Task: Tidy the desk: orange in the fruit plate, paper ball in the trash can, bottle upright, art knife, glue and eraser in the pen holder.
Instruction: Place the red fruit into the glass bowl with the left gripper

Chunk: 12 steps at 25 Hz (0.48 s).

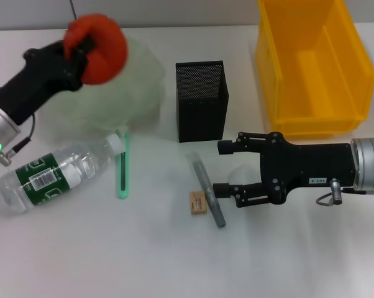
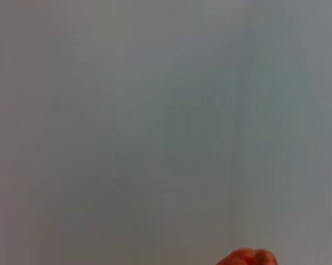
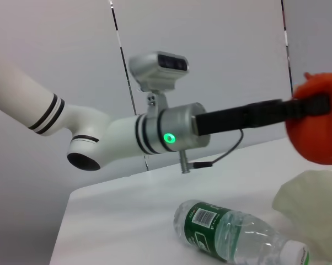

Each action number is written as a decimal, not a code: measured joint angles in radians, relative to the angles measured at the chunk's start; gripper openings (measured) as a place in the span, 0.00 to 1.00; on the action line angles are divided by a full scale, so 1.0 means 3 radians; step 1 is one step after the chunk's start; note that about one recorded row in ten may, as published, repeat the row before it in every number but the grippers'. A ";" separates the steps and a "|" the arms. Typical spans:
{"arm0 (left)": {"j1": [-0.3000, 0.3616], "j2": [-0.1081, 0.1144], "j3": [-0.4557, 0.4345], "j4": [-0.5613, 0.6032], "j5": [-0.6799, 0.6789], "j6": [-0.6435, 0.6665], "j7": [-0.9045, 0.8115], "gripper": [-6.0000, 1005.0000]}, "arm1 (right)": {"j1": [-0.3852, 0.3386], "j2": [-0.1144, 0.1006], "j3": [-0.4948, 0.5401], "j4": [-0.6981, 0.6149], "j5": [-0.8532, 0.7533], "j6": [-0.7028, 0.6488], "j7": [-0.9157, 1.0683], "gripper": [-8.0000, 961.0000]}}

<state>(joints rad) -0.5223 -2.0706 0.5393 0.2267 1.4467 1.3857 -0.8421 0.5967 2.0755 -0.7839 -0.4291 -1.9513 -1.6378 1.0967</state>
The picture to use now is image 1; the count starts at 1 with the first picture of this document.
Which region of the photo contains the white paper ball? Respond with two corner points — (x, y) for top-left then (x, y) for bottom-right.
(227, 163), (262, 187)

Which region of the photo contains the clear bottle with green label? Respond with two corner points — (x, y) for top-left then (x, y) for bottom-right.
(0, 133), (122, 215)

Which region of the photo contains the grey marker pen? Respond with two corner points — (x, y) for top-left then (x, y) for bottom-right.
(186, 151), (227, 228)

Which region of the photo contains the yellow plastic storage bin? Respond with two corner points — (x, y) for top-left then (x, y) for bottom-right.
(254, 0), (374, 139)

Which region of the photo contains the red-orange toy orange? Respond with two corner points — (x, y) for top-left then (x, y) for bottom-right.
(63, 13), (129, 85)

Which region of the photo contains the green utility knife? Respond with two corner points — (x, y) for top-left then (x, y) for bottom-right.
(116, 130), (131, 199)

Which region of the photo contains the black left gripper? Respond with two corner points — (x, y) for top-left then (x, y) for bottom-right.
(0, 32), (96, 127)

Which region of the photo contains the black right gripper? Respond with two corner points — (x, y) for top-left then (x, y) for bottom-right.
(213, 131), (358, 209)

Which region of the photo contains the right gripper connector cable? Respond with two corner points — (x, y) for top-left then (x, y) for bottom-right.
(314, 178), (367, 207)

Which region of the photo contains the tan rectangular eraser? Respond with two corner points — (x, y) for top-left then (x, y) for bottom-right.
(189, 191), (208, 215)

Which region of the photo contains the pale green glass fruit plate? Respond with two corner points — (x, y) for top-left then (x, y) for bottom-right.
(34, 30), (168, 133)

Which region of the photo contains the black mesh pen holder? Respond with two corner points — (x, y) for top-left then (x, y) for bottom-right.
(175, 60), (230, 143)

